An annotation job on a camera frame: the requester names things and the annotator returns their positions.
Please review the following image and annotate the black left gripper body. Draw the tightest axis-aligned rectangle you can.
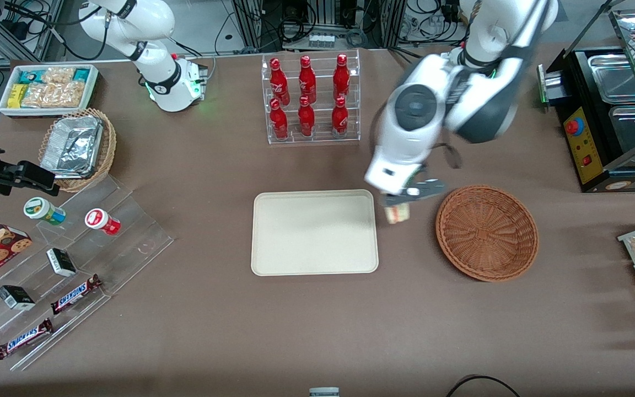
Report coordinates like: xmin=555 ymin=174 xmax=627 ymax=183
xmin=382 ymin=178 xmax=448 ymax=208

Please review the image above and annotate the triangle sandwich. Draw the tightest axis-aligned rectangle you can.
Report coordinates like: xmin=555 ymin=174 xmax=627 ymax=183
xmin=386 ymin=203 xmax=411 ymax=224

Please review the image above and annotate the cream plastic tray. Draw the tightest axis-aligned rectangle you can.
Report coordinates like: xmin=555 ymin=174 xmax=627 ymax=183
xmin=251 ymin=189 xmax=379 ymax=276

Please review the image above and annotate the round brown wicker basket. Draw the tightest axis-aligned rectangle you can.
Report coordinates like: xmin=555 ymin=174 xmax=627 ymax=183
xmin=435 ymin=185 xmax=539 ymax=282

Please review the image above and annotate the green lid cup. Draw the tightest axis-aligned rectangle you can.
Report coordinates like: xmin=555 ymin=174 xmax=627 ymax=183
xmin=24 ymin=197 xmax=67 ymax=226

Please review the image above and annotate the stack of foil trays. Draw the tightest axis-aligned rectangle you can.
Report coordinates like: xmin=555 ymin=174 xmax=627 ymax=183
xmin=41 ymin=115 xmax=104 ymax=179

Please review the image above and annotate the red lid cup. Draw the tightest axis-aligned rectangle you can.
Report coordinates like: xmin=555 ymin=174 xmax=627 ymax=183
xmin=85 ymin=208 xmax=122 ymax=237

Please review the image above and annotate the white plastic snack bin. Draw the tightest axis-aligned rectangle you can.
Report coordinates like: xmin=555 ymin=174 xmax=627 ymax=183
xmin=0 ymin=64 xmax=99 ymax=119

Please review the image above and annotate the small black box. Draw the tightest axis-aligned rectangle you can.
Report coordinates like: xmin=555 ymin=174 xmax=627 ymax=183
xmin=0 ymin=285 xmax=36 ymax=311
xmin=46 ymin=248 xmax=78 ymax=278

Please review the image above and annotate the yellow snack pack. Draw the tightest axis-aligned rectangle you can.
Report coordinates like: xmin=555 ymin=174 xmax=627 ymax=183
xmin=7 ymin=84 xmax=29 ymax=109

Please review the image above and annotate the clear acrylic stepped stand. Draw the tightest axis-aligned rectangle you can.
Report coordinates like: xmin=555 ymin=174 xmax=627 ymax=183
xmin=0 ymin=174 xmax=175 ymax=372

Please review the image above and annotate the clear acrylic bottle rack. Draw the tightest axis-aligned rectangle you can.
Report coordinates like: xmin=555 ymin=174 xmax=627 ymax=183
xmin=261 ymin=49 xmax=361 ymax=146

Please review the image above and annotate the red cola bottle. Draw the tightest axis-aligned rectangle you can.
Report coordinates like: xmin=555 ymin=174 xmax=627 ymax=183
xmin=270 ymin=98 xmax=289 ymax=140
xmin=270 ymin=57 xmax=290 ymax=105
xmin=333 ymin=53 xmax=351 ymax=100
xmin=332 ymin=96 xmax=349 ymax=137
xmin=299 ymin=55 xmax=317 ymax=103
xmin=298 ymin=96 xmax=316 ymax=137

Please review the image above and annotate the Snickers bar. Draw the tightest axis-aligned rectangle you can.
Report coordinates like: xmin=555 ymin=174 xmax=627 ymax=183
xmin=50 ymin=274 xmax=103 ymax=315
xmin=0 ymin=318 xmax=54 ymax=361

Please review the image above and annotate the grey metal side box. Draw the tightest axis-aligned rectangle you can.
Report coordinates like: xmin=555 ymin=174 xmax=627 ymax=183
xmin=537 ymin=64 xmax=573 ymax=107

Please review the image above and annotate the black food warmer yellow panel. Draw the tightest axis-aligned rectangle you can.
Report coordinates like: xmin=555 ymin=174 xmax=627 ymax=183
xmin=563 ymin=8 xmax=635 ymax=193

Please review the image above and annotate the wicker basket with handle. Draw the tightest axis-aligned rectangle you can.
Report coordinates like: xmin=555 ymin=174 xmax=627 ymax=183
xmin=38 ymin=108 xmax=117 ymax=193

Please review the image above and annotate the black cable loop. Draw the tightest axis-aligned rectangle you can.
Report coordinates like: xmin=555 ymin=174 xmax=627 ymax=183
xmin=445 ymin=374 xmax=522 ymax=397

